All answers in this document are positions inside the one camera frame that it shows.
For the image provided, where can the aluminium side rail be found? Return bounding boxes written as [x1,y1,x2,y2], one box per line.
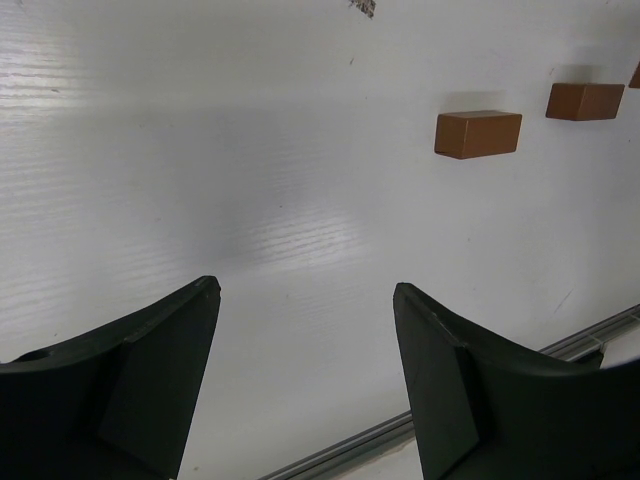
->
[252,304,640,480]

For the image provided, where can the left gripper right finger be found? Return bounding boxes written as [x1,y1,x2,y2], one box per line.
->
[393,283,639,479]

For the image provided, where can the brown wood block small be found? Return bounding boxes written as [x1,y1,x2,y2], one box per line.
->
[628,64,640,89]

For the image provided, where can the brown wood block notched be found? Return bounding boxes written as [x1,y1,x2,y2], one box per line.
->
[434,110,523,160]

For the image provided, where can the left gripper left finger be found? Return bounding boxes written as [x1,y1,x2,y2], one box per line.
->
[1,276,221,479]

